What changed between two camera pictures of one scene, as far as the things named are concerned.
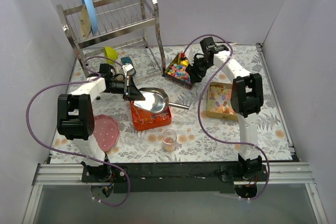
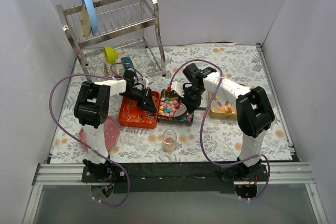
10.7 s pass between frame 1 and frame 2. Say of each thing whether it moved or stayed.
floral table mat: stayed
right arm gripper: moved
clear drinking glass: stayed
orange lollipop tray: moved
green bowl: stayed
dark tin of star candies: moved
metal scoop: moved
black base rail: stayed
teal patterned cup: stayed
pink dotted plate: stayed
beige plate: stayed
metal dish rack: stayed
